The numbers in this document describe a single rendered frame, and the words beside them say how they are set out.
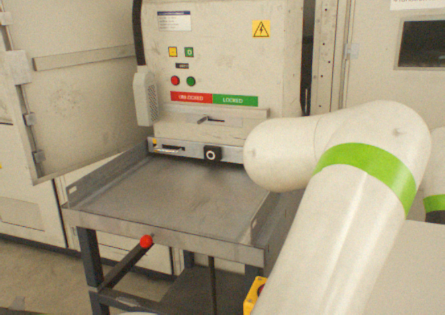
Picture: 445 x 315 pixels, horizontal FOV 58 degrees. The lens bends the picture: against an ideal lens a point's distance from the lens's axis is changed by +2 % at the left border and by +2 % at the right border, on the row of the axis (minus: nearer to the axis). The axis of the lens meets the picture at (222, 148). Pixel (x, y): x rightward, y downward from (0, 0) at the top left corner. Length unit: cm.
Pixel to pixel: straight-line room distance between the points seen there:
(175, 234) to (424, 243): 58
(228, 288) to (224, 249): 89
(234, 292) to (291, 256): 147
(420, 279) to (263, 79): 72
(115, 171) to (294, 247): 103
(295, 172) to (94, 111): 106
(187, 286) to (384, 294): 123
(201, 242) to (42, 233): 169
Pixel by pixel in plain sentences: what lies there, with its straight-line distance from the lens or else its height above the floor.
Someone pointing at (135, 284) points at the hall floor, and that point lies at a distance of 224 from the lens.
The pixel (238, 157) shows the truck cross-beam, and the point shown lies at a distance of 133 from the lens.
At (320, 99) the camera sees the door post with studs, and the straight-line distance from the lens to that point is 148.
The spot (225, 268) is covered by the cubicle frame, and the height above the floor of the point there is 17.
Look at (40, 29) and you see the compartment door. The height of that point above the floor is 132.
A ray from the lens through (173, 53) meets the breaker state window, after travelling 135.
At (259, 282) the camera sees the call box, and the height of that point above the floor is 90.
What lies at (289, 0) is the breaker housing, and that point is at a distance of 122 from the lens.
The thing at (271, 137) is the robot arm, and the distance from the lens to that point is 60.
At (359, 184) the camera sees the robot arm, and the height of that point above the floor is 122.
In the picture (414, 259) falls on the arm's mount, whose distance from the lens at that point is 76.
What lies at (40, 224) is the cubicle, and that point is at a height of 19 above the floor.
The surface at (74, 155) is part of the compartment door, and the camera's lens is 152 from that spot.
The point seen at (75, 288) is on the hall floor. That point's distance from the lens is 233.
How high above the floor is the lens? 141
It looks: 22 degrees down
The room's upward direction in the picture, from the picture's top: 3 degrees counter-clockwise
